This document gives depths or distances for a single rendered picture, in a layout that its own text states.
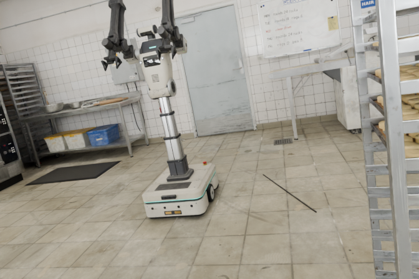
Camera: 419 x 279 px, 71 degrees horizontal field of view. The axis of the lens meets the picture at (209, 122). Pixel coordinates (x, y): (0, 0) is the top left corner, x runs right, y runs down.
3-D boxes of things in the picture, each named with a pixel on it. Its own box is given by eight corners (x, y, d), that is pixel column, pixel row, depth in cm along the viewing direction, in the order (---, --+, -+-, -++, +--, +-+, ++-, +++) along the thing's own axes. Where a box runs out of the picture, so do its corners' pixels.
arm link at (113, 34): (123, 0, 244) (111, 3, 247) (120, -5, 239) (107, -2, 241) (121, 45, 230) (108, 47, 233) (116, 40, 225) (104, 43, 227)
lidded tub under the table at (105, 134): (88, 147, 493) (84, 132, 489) (103, 139, 538) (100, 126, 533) (109, 144, 485) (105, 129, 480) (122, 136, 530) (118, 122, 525)
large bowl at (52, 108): (36, 116, 505) (33, 108, 503) (52, 112, 542) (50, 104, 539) (55, 113, 496) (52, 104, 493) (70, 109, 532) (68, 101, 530)
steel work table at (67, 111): (35, 169, 512) (17, 114, 495) (63, 155, 581) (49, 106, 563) (133, 157, 465) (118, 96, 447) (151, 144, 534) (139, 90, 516)
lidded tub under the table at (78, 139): (65, 150, 505) (61, 135, 500) (82, 142, 550) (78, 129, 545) (85, 147, 496) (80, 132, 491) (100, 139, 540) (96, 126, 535)
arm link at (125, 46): (128, 4, 251) (118, 7, 254) (119, -6, 239) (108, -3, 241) (128, 52, 240) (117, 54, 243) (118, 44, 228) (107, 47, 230)
